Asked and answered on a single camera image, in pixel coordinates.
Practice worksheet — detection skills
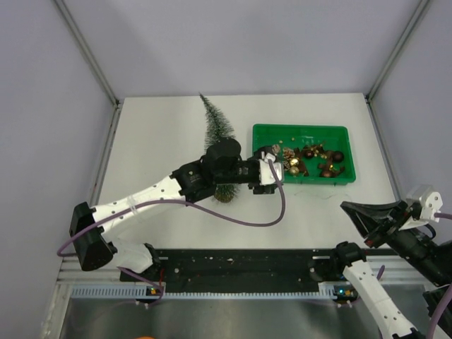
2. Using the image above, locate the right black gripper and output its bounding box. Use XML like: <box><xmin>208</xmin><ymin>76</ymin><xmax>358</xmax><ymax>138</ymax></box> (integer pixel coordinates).
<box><xmin>340</xmin><ymin>196</ymin><xmax>450</xmax><ymax>283</ymax></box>

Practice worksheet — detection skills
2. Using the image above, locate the small green christmas tree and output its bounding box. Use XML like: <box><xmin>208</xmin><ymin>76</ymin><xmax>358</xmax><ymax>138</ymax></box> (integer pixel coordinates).
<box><xmin>199</xmin><ymin>93</ymin><xmax>239</xmax><ymax>204</ymax></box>

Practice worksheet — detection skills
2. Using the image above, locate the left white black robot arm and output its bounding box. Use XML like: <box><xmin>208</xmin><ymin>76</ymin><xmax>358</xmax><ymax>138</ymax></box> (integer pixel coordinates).
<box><xmin>69</xmin><ymin>138</ymin><xmax>284</xmax><ymax>280</ymax></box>

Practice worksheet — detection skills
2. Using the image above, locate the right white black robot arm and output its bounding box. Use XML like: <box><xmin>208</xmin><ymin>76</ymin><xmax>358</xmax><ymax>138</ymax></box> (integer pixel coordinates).
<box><xmin>329</xmin><ymin>193</ymin><xmax>451</xmax><ymax>338</ymax></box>

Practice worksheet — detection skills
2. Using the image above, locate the dark red bauble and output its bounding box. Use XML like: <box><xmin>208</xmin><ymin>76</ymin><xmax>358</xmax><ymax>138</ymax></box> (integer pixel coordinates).
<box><xmin>332</xmin><ymin>151</ymin><xmax>345</xmax><ymax>162</ymax></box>

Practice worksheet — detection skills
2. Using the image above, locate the green plastic tray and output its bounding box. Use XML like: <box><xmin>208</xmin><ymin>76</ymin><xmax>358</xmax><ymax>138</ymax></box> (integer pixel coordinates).
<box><xmin>252</xmin><ymin>124</ymin><xmax>356</xmax><ymax>185</ymax></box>

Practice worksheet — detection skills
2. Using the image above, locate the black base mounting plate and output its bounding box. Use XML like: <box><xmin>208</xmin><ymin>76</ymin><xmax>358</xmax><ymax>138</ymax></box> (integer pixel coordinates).
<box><xmin>141</xmin><ymin>249</ymin><xmax>345</xmax><ymax>293</ymax></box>

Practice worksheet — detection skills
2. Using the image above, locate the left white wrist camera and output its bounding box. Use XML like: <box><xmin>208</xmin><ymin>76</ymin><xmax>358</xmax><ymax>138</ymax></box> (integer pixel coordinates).
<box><xmin>258</xmin><ymin>151</ymin><xmax>284</xmax><ymax>186</ymax></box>

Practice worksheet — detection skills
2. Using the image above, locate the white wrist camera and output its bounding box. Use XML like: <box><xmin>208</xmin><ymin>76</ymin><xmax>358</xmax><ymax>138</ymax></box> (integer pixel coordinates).
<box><xmin>401</xmin><ymin>184</ymin><xmax>443</xmax><ymax>230</ymax></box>
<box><xmin>258</xmin><ymin>151</ymin><xmax>284</xmax><ymax>186</ymax></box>

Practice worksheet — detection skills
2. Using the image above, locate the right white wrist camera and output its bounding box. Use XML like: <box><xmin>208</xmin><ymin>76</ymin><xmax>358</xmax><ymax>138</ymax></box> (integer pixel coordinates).
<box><xmin>401</xmin><ymin>184</ymin><xmax>443</xmax><ymax>230</ymax></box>

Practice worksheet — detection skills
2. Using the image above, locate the grey slotted cable duct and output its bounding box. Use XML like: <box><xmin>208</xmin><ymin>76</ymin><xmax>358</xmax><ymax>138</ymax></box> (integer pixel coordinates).
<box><xmin>71</xmin><ymin>284</ymin><xmax>355</xmax><ymax>301</ymax></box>

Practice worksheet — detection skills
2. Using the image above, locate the right aluminium frame post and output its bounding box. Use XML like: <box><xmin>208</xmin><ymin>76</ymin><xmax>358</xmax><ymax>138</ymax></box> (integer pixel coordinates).
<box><xmin>365</xmin><ymin>0</ymin><xmax>433</xmax><ymax>104</ymax></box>

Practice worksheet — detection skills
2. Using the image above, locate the aluminium frame post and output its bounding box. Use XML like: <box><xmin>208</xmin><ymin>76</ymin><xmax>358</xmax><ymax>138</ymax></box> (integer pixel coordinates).
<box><xmin>365</xmin><ymin>0</ymin><xmax>433</xmax><ymax>104</ymax></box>
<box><xmin>51</xmin><ymin>0</ymin><xmax>120</xmax><ymax>107</ymax></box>

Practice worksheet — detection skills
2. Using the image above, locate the left aluminium frame post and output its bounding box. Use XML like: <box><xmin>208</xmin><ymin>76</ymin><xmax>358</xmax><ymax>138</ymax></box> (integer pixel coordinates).
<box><xmin>51</xmin><ymin>0</ymin><xmax>120</xmax><ymax>107</ymax></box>

